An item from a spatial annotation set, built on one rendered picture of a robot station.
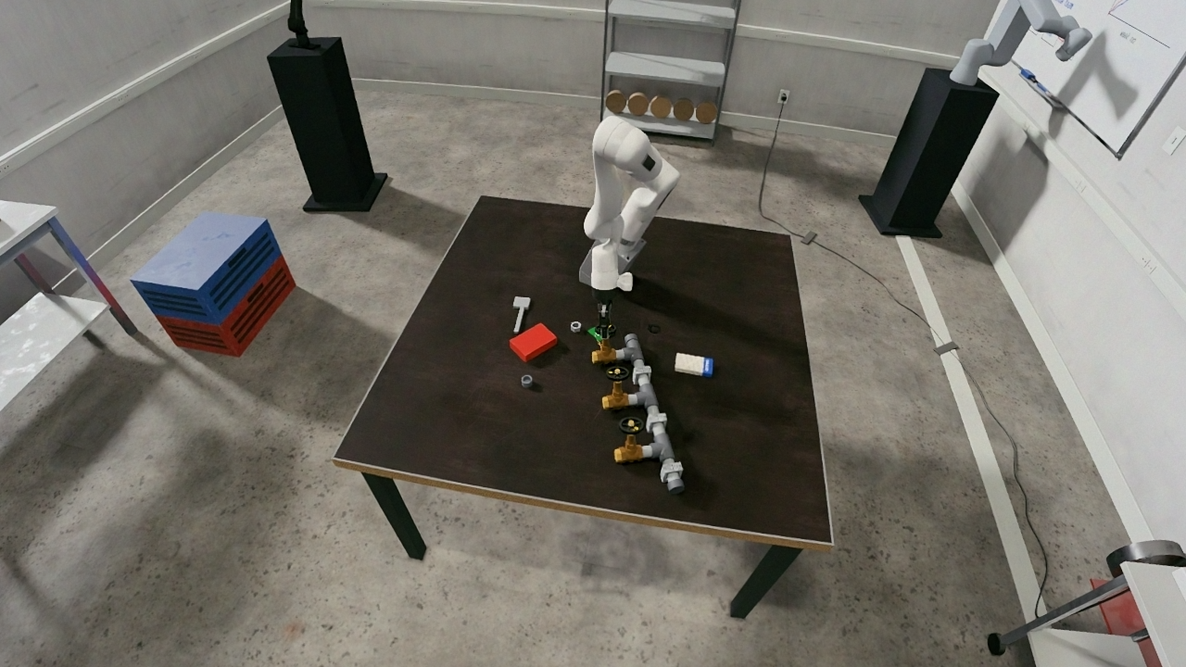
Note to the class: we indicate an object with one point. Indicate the red rectangular block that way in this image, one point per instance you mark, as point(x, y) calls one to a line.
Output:
point(533, 342)

